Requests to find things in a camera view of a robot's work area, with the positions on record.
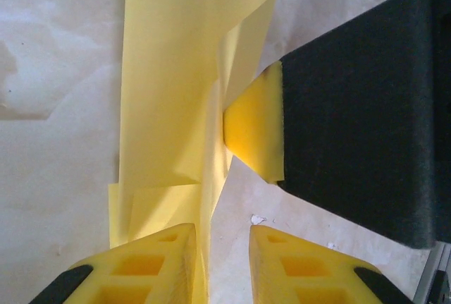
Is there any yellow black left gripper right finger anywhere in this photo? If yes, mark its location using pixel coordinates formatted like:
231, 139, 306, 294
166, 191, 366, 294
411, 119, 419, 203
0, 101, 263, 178
249, 224, 414, 304

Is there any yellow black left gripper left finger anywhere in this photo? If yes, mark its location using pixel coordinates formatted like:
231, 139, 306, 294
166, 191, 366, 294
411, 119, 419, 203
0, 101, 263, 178
30, 222, 198, 304

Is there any yellow cloth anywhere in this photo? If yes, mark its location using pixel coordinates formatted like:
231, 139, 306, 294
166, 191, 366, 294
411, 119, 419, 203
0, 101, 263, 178
107, 0, 285, 304

